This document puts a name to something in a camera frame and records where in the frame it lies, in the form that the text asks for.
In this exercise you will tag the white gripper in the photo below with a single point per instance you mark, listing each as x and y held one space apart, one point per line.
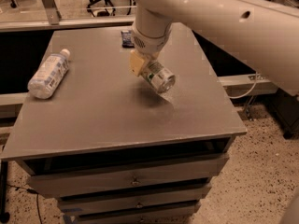
147 44

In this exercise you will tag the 7up soda can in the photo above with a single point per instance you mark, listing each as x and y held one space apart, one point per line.
160 78

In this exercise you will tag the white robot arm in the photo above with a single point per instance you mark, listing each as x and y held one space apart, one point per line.
263 35

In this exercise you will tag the dark blue snack packet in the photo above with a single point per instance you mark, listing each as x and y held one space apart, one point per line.
126 39

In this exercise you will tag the grey drawer cabinet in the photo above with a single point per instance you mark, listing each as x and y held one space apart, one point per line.
103 116

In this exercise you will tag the clear plastic water bottle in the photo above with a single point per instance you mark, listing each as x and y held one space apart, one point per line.
49 74

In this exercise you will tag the middle grey drawer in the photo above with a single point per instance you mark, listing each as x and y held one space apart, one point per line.
135 200

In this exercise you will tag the grey drawer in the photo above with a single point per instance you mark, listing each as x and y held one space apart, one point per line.
142 215
128 176
135 200

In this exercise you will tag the top grey drawer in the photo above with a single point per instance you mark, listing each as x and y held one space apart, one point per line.
128 176

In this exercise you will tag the bottom grey drawer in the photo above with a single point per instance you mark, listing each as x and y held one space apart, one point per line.
142 215

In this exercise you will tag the black stand leg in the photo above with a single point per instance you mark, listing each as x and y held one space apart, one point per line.
4 215

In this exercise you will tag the metal railing frame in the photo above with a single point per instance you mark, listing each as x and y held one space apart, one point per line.
62 20

